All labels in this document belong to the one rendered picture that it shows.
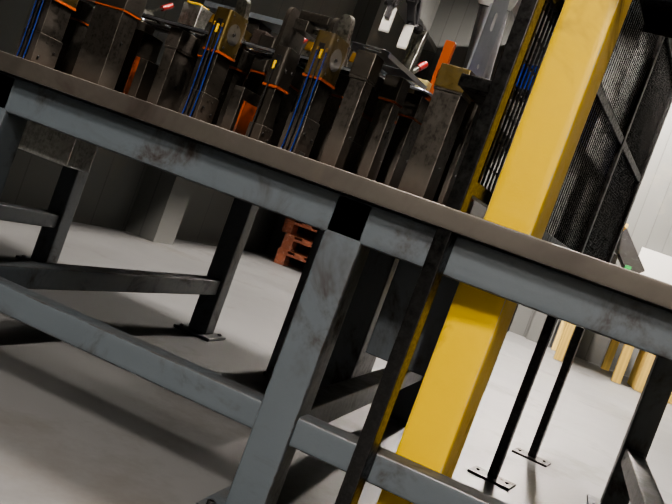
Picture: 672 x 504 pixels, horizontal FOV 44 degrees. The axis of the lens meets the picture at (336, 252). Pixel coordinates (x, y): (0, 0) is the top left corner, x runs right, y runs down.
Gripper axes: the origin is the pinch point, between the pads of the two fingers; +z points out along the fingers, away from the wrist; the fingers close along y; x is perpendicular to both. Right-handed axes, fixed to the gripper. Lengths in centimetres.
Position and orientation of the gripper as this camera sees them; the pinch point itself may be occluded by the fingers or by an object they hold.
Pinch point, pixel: (393, 36)
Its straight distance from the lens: 239.1
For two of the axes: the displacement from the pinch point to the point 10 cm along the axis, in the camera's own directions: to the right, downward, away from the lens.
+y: -4.2, -1.1, -9.0
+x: 8.4, 3.3, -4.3
